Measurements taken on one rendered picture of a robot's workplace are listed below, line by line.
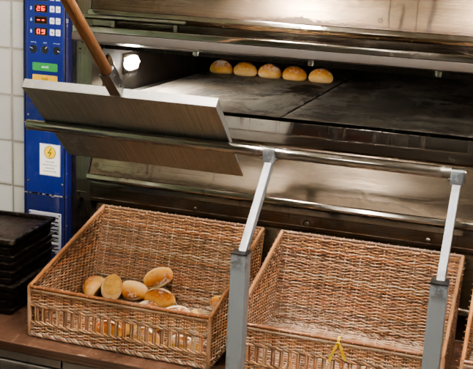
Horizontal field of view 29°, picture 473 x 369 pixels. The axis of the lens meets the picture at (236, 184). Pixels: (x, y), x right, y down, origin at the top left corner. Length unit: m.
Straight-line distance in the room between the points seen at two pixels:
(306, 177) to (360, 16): 0.50
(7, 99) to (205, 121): 0.95
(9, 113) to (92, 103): 0.70
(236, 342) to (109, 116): 0.70
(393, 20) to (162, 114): 0.71
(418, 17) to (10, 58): 1.32
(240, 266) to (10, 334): 0.78
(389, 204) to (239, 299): 0.66
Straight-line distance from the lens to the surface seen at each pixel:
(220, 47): 2.63
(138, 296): 2.88
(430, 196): 2.72
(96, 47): 2.25
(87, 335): 2.61
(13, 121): 3.13
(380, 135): 2.70
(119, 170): 2.96
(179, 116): 2.39
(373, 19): 2.66
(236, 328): 2.30
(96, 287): 2.89
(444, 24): 2.63
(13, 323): 2.79
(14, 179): 3.17
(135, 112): 2.44
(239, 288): 2.26
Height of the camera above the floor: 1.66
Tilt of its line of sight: 14 degrees down
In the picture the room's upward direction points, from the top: 3 degrees clockwise
